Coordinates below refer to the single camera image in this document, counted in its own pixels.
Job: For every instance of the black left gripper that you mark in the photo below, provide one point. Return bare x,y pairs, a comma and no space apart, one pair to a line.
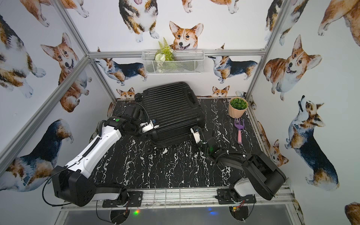
141,127

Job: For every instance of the black hard-shell suitcase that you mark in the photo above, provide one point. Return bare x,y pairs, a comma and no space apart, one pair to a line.
175,109

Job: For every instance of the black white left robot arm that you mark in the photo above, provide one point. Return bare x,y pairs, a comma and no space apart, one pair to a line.
71,182

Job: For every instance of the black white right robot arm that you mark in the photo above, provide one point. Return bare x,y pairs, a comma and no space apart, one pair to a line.
262,176

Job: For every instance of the purple pink garden fork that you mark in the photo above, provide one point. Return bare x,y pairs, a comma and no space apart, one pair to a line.
240,125

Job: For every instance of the peach plastic flower pot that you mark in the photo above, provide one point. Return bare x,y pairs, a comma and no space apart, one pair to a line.
235,113

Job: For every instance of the green artificial succulent plant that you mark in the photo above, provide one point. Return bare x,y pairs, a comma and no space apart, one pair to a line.
238,104

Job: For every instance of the artificial fern with white flower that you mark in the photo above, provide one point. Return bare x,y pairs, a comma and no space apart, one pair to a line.
164,58

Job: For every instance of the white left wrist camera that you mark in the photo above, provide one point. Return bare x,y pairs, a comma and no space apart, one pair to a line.
148,126

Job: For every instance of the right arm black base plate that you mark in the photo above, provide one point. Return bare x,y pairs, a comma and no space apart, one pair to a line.
228,196

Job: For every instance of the aluminium front rail frame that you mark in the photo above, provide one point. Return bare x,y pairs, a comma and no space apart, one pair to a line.
186,197

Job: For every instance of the white wire wall basket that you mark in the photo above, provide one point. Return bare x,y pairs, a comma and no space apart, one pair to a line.
176,62

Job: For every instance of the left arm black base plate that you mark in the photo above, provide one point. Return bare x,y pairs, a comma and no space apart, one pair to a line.
126,199

